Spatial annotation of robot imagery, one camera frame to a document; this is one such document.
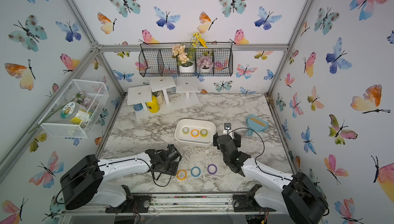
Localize yellow-green tape roll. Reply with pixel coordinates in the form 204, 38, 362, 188
200, 129, 208, 137

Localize white storage box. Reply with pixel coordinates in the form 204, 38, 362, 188
174, 119, 216, 147

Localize purple tape roll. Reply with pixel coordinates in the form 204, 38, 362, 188
207, 163, 218, 175

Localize orange tape roll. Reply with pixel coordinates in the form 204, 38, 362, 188
176, 170, 187, 181
190, 129, 200, 137

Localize pale green tape roll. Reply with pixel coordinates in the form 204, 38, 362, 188
182, 127, 189, 134

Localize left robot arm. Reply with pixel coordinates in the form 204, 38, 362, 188
60, 144, 182, 213

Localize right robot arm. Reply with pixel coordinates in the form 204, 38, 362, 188
213, 132, 329, 224

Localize blue tape roll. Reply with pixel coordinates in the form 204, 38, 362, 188
190, 166, 201, 178

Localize yellow bottle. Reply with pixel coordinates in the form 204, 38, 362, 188
146, 95, 160, 113

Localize blue cup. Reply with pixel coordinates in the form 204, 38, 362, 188
132, 104, 144, 111

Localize glass jar behind bottle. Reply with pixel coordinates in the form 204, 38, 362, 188
154, 91, 164, 105

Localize white tiered stand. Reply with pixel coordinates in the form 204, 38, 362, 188
126, 77, 200, 119

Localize white pot purple flowers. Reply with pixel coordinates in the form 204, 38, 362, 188
197, 55, 214, 73

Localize white pot peach flowers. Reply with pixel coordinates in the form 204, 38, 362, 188
171, 44, 196, 74

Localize round green lid jar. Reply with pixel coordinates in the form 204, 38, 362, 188
60, 102, 80, 120

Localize yellow artificial flower stem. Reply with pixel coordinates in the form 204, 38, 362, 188
187, 32, 208, 59

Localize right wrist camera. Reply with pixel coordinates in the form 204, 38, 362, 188
223, 122, 234, 138

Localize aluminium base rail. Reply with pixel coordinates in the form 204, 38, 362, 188
64, 185, 327, 219

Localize black wire wall basket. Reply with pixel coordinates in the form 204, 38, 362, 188
139, 41, 234, 77

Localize clear acrylic wall box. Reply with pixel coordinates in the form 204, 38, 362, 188
39, 79, 109, 138

